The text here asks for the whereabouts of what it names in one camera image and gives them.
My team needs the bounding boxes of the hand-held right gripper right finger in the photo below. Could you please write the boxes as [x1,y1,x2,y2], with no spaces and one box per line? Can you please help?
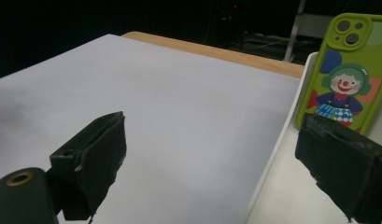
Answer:
[294,112,382,224]

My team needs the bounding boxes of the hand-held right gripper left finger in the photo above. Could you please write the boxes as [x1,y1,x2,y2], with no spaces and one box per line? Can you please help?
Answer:
[49,110,128,222]

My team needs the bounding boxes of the white long plastic tray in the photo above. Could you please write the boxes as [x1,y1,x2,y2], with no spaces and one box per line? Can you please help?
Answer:
[244,51,382,224]

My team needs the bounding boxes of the green clown phone case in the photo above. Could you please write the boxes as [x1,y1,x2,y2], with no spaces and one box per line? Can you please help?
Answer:
[295,12,382,136]

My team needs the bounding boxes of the white metal table stand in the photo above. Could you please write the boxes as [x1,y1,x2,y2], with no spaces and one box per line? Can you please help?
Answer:
[282,0,334,63]

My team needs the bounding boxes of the dark equipment with red light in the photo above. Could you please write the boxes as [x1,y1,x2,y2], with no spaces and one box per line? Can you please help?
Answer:
[221,1,243,23]

